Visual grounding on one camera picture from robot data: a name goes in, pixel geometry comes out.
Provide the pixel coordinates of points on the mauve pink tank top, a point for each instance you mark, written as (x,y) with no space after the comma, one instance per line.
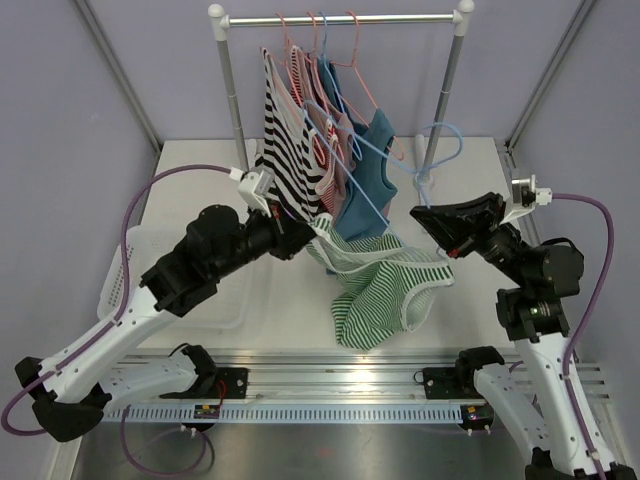
(345,140)

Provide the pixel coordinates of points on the pink wire hanger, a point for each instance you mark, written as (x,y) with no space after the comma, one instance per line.
(397,152)
(294,122)
(308,93)

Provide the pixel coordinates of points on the white plastic basket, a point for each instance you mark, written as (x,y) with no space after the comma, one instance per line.
(226,310)

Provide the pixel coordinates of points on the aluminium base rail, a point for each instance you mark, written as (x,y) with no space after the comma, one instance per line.
(332,376)

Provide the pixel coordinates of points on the white silver clothes rack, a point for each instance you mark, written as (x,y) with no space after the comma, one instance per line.
(221,23)

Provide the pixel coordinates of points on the white slotted cable duct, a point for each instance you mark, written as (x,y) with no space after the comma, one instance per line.
(239,413)

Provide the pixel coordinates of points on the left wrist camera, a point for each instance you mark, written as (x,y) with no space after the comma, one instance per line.
(253,187)

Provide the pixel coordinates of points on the black white striped tank top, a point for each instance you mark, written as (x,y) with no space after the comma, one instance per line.
(288,148)

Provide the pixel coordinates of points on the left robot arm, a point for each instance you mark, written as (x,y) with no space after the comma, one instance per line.
(74,390)

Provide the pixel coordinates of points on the green striped tank top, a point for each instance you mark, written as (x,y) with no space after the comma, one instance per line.
(387,288)

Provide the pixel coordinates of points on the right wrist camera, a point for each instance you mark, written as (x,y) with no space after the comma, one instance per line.
(526,196)

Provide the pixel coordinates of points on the blue tank top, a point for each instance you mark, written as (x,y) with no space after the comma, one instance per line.
(369,192)

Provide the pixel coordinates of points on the red striped tank top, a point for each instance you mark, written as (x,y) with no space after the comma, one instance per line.
(327,187)

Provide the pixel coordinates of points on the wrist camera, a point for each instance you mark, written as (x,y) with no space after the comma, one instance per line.
(526,196)
(253,187)

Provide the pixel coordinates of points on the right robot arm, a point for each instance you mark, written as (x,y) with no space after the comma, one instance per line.
(558,436)

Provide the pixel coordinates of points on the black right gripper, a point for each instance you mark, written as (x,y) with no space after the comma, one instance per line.
(463,226)

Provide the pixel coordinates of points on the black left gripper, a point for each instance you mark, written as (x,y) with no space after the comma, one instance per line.
(289,234)

